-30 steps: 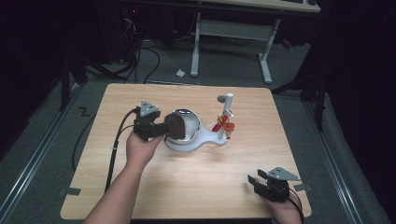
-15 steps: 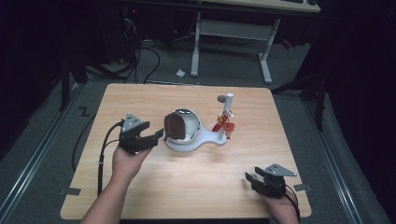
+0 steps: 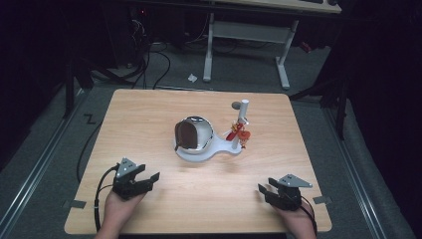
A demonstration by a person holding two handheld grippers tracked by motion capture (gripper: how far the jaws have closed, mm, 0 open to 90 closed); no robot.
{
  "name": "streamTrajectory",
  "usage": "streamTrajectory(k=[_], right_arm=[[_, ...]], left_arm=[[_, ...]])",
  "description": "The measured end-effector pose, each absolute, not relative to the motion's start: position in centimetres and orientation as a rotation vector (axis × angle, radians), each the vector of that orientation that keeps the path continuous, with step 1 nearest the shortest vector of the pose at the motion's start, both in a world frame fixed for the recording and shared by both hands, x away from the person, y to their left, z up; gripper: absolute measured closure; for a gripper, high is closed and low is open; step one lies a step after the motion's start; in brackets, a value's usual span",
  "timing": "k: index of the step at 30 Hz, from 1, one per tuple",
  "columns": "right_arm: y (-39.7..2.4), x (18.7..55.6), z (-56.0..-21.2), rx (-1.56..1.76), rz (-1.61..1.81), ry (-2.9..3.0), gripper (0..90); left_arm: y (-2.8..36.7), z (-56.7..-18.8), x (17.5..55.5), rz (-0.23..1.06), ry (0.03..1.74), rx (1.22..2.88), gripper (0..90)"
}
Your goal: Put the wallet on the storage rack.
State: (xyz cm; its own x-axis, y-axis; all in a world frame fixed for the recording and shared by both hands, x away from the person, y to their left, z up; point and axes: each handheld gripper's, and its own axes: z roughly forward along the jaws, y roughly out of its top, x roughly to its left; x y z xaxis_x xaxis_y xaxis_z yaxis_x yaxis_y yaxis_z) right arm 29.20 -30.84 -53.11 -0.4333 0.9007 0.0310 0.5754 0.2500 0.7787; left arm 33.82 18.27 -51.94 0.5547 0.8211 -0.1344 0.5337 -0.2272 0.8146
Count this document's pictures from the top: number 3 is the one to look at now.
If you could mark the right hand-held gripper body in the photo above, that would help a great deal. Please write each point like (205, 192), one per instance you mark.
(290, 197)

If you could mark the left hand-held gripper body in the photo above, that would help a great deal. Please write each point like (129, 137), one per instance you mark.
(127, 184)

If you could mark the white stand with pole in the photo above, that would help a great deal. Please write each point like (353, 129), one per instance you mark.
(212, 152)

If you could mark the shiny silver bowl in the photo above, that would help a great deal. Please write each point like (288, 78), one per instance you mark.
(204, 132)

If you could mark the person's right hand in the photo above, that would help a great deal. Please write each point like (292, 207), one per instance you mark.
(297, 217)

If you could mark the person's left hand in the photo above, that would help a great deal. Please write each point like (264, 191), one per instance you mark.
(121, 207)

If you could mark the grey tape piece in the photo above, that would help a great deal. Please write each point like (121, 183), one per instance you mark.
(322, 199)
(78, 204)

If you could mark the dark round table grommet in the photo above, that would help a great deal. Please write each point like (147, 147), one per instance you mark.
(236, 105)

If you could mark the black metal stand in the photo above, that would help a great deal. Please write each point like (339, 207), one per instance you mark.
(69, 93)
(340, 109)

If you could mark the crumpled white paper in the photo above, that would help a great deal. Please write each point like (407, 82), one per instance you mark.
(192, 78)

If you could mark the small red object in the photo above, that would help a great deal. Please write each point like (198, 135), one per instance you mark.
(305, 47)

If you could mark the white-legged desk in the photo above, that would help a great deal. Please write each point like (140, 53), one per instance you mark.
(249, 31)

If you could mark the metal floor rail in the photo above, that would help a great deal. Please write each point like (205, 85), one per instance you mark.
(40, 159)
(355, 172)

